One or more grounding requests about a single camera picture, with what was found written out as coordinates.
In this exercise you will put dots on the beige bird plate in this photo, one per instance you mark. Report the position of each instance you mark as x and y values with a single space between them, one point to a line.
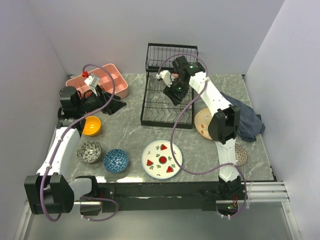
201 121

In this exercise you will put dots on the orange bowl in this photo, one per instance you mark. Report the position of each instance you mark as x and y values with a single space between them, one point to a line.
92 126

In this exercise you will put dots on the aluminium frame rail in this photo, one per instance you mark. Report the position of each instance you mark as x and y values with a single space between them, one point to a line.
267 192

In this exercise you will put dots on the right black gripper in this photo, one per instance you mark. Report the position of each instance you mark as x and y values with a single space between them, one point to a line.
170 92

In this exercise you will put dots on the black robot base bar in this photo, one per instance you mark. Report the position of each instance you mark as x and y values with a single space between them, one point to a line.
154 196

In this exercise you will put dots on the grey patterned bowl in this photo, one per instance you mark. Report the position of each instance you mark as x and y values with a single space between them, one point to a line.
89 152

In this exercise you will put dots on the white watermelon plate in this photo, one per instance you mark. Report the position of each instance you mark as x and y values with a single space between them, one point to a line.
157 160

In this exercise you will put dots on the blue triangle pattern bowl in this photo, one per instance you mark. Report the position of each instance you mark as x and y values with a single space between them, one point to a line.
116 161

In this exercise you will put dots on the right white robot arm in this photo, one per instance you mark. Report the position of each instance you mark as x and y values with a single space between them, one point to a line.
225 120

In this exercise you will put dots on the blue cloth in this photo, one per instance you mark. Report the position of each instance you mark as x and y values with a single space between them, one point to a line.
250 123

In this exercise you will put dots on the pink compartment tray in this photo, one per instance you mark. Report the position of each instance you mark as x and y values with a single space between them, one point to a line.
105 83

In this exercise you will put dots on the black wire dish rack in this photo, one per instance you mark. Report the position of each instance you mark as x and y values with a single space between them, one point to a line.
157 109

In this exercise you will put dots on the red patterned small bowl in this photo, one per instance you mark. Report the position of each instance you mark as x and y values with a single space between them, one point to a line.
241 155

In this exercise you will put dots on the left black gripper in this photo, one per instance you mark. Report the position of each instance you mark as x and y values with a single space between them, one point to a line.
113 105

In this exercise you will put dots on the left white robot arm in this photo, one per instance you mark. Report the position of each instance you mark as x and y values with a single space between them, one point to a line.
48 191

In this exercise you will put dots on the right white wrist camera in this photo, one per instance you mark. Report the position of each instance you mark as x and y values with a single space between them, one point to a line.
166 77

